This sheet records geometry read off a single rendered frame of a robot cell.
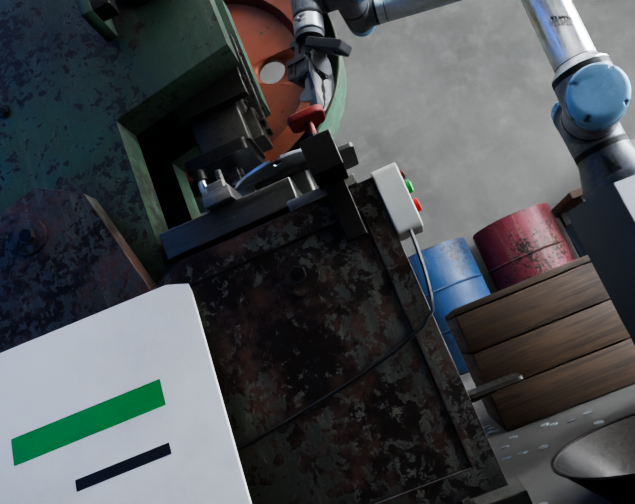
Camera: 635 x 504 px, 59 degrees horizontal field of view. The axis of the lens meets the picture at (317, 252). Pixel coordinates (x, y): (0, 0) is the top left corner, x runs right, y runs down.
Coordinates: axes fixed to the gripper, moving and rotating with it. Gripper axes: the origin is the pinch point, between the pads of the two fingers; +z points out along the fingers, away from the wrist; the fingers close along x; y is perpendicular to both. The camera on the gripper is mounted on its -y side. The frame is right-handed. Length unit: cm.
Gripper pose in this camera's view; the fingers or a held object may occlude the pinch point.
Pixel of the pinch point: (323, 106)
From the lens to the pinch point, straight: 133.6
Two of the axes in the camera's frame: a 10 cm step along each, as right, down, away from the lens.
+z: 0.8, 9.6, -2.6
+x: -6.5, -1.4, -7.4
